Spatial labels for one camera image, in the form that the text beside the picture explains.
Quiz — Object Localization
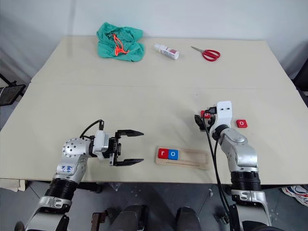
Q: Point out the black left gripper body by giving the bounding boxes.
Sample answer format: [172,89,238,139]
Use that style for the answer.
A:
[108,135,123,167]

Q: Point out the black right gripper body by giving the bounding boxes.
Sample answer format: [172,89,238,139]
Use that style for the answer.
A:
[203,105,218,128]

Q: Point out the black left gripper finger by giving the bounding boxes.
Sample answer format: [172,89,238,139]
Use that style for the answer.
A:
[114,157,145,167]
[115,129,145,140]

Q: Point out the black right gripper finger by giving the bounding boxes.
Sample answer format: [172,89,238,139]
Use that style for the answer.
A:
[194,115,205,132]

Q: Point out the red letter block r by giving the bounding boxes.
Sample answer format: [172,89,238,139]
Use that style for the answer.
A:
[157,148,169,160]

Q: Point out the wooden letter tray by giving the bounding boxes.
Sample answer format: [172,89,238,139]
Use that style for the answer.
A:
[154,146,211,171]

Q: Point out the blue letter block o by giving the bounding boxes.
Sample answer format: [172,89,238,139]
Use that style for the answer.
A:
[167,149,180,161]

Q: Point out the dark rounded shape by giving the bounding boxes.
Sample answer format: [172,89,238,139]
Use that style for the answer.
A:
[176,206,201,231]
[113,204,149,231]

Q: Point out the white plastic bottle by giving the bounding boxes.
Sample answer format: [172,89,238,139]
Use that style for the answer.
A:
[154,43,180,61]

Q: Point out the green crumpled cloth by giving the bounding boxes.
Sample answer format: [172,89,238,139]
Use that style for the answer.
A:
[96,22,145,63]

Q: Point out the dark chair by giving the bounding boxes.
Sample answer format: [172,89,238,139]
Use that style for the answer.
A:
[291,39,308,93]

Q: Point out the white sneaker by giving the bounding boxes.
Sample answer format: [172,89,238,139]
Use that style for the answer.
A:
[281,185,308,205]

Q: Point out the black metal stand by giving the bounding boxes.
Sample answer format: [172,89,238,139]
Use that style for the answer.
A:
[0,73,26,107]

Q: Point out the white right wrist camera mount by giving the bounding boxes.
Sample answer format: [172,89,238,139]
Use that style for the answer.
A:
[207,101,234,133]

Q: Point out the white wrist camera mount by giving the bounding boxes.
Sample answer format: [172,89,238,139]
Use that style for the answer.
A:
[92,129,112,161]
[207,101,234,133]

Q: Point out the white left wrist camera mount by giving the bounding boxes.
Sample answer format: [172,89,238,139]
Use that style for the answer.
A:
[92,129,112,161]

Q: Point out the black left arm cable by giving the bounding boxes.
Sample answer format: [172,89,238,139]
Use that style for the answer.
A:
[79,119,105,141]

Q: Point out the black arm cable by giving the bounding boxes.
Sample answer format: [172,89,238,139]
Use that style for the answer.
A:
[79,119,105,141]
[203,111,232,223]

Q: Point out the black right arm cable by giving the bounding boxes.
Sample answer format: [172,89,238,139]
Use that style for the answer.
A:
[203,111,232,223]

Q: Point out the red handled scissors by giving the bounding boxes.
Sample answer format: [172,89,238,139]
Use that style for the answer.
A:
[191,46,221,62]

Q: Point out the brown rusty bracket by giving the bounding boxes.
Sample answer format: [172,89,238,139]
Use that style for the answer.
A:
[92,211,107,231]

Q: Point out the orange cord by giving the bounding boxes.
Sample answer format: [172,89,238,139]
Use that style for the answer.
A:
[112,34,129,57]

